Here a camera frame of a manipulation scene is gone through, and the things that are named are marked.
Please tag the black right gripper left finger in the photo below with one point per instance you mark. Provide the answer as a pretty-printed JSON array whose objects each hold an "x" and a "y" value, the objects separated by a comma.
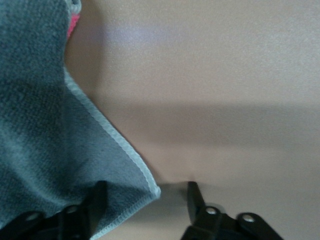
[{"x": 92, "y": 210}]

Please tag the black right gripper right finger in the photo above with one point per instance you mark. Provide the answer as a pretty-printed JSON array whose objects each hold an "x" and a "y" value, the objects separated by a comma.
[{"x": 200, "y": 220}]

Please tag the grey microfibre towel pink inside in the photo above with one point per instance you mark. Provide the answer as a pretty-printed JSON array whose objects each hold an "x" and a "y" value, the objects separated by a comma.
[{"x": 37, "y": 100}]

